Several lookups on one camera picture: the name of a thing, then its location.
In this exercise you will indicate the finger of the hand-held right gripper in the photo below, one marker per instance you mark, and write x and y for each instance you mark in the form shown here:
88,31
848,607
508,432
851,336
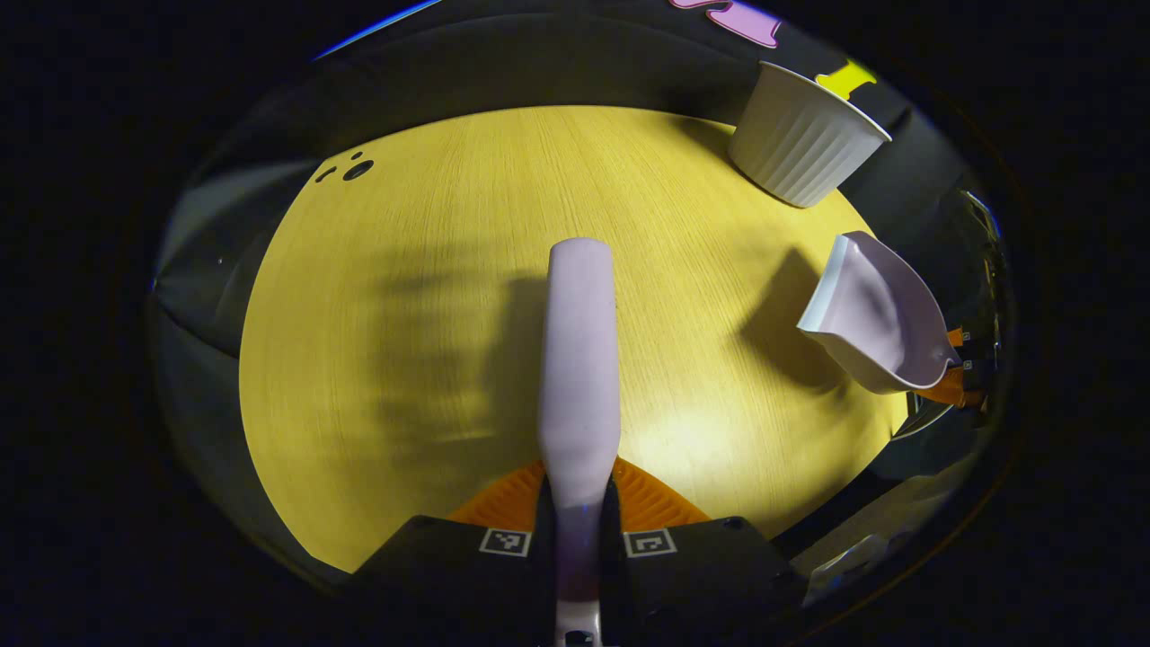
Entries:
957,388
972,346

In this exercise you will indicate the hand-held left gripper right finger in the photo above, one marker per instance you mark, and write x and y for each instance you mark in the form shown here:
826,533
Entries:
701,575

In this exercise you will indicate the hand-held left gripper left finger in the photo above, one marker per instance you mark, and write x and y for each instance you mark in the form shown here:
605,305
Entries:
449,575

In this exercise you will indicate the pale purple dustpan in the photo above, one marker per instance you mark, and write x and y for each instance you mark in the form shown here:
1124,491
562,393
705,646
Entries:
880,314

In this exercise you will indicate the pale grey blurred object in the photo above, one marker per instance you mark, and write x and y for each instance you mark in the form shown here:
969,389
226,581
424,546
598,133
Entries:
844,566

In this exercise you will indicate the wooden desktop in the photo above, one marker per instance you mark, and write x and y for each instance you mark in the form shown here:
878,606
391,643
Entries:
404,359

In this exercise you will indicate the white ribbed garbage bin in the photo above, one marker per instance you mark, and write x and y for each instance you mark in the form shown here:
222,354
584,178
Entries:
800,135

